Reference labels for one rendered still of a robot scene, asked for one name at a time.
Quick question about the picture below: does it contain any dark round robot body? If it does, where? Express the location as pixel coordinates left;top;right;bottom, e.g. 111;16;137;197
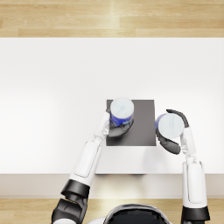
87;203;173;224

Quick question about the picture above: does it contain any dark grey square mat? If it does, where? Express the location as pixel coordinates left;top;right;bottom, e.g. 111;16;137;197
105;99;158;147

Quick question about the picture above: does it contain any blue can with white lid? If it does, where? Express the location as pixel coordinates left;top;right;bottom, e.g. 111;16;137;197
154;112;186;140
109;97;136;128

